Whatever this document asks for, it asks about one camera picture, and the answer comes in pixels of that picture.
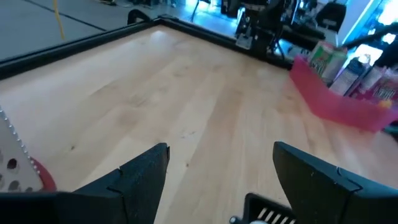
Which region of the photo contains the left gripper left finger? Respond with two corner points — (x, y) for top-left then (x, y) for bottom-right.
(0, 142), (171, 224)

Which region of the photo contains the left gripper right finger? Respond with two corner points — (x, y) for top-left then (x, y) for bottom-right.
(272, 141), (398, 224)

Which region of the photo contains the black-lidded purple-label spice jar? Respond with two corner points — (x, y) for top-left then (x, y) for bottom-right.
(328, 55), (371, 96)

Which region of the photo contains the purple Raisin Bran box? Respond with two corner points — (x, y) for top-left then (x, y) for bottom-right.
(354, 65), (398, 103)

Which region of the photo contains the green Apple Jacks box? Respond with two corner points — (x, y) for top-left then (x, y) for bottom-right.
(307, 42), (348, 83)

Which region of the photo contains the black plastic basket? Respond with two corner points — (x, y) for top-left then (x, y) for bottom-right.
(242, 192), (298, 224)

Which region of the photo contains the pink plastic bin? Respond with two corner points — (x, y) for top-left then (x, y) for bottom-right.
(289, 54), (398, 133)

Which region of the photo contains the black office chair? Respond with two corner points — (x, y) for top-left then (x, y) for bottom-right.
(315, 1), (348, 34)

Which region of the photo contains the black table-edge clamp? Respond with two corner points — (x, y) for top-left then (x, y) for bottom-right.
(127, 8), (152, 26)

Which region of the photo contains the metal box grater red handle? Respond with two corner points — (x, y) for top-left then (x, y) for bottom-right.
(0, 105), (57, 192)

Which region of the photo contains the black table frame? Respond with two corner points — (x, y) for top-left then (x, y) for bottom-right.
(0, 14), (295, 82)

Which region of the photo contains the black frame strut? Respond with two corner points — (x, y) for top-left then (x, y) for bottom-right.
(341, 23), (398, 50)

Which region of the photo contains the hanging yellow cable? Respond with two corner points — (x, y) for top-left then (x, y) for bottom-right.
(52, 0), (66, 40)

